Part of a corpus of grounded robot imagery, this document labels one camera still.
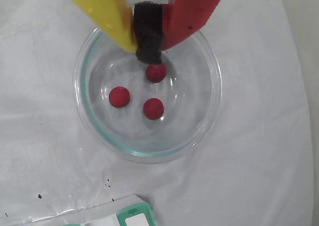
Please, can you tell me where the red ball pill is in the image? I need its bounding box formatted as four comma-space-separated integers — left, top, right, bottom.
143, 97, 165, 120
109, 86, 131, 108
146, 64, 167, 83

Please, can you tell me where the clear glass bowl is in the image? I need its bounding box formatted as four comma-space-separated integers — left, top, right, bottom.
73, 23, 223, 164

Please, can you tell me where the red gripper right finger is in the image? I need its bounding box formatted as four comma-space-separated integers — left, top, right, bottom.
133, 0, 230, 66

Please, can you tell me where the weekly pill organizer box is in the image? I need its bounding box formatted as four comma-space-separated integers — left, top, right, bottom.
58, 194, 158, 226

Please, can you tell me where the white tablecloth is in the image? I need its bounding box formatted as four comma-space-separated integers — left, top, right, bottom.
0, 0, 319, 226

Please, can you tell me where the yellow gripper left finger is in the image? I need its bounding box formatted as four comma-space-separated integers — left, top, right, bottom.
57, 0, 138, 53

